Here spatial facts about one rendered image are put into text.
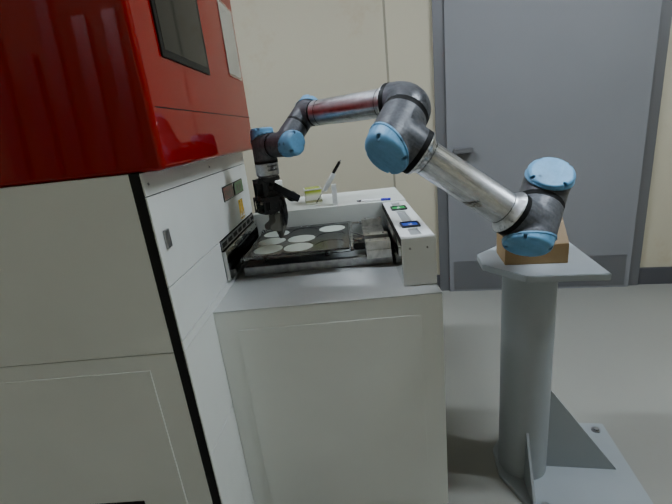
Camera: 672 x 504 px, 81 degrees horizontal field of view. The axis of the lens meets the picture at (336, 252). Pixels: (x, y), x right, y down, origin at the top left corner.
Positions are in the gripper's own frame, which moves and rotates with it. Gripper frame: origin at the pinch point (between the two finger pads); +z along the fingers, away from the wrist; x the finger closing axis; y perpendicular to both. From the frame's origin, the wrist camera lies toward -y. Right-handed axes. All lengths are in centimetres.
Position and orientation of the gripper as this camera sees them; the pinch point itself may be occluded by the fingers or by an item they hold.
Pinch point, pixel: (282, 233)
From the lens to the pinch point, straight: 138.1
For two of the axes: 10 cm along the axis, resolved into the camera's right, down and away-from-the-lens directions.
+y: -7.6, 2.7, -5.9
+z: 1.0, 9.5, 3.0
